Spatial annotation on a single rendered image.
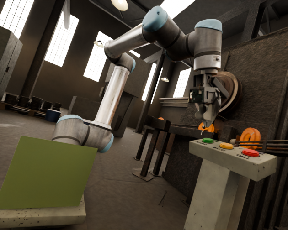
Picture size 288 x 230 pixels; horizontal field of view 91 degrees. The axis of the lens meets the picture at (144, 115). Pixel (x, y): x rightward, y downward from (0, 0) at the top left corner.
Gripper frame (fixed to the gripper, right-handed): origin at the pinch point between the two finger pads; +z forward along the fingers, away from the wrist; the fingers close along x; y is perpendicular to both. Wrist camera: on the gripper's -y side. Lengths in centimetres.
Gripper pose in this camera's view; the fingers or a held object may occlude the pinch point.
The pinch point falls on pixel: (208, 124)
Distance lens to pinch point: 60.7
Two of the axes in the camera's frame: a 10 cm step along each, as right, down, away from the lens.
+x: 4.6, 0.8, -8.8
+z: 0.1, 10.0, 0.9
